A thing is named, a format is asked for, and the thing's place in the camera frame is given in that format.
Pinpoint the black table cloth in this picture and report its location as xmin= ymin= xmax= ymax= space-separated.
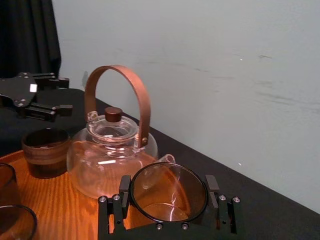
xmin=0 ymin=87 xmax=320 ymax=240

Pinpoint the clear smoked drinking glass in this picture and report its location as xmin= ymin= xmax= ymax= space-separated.
xmin=0 ymin=163 xmax=19 ymax=205
xmin=128 ymin=161 xmax=209 ymax=224
xmin=0 ymin=204 xmax=39 ymax=240

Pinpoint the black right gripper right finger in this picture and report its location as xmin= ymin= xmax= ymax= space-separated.
xmin=205 ymin=174 xmax=242 ymax=236

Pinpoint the black curtain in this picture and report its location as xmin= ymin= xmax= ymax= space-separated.
xmin=0 ymin=0 xmax=62 ymax=80

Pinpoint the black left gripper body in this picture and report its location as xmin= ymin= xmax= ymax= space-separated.
xmin=0 ymin=72 xmax=39 ymax=112

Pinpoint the brown banded smoked glass cup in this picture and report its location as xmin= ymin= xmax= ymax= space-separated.
xmin=21 ymin=127 xmax=72 ymax=179

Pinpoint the round wooden tray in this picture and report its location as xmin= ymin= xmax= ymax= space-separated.
xmin=0 ymin=149 xmax=161 ymax=240

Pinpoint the glass teapot lid brown knob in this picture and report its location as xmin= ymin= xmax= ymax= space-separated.
xmin=85 ymin=106 xmax=140 ymax=146

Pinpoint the glass teapot with brown handle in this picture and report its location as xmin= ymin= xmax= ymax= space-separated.
xmin=66 ymin=64 xmax=176 ymax=201

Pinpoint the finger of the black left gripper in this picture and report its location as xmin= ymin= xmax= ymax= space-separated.
xmin=33 ymin=72 xmax=70 ymax=90
xmin=16 ymin=102 xmax=74 ymax=123

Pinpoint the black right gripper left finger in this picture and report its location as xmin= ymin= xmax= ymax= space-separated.
xmin=97 ymin=174 xmax=132 ymax=240

